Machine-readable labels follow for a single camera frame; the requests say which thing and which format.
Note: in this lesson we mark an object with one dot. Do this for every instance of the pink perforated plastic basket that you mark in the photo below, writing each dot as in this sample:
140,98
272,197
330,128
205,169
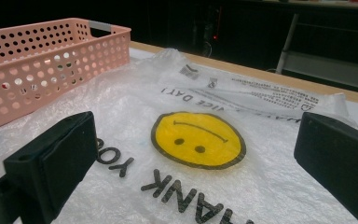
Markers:
48,82

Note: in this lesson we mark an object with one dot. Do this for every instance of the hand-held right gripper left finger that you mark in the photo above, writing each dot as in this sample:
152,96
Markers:
62,155

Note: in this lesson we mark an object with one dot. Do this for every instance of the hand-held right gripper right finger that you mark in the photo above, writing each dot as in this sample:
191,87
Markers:
341,161

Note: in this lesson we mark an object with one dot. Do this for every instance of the clear plastic bag smiley print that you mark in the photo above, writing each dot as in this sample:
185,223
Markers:
267,186

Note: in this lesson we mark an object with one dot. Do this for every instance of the desk with white metal frame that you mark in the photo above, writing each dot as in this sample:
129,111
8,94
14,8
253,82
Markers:
329,70

